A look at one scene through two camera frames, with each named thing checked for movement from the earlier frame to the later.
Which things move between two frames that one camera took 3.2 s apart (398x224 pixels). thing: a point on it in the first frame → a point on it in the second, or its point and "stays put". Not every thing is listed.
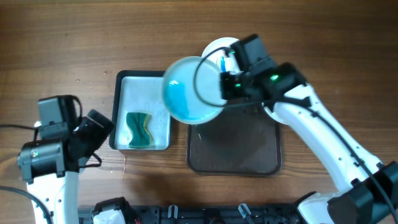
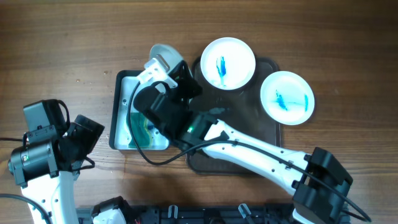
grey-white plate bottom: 192,90 → 169,54
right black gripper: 226,92 → 182,76
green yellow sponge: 142,135 stays put
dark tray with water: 137,112 stays put
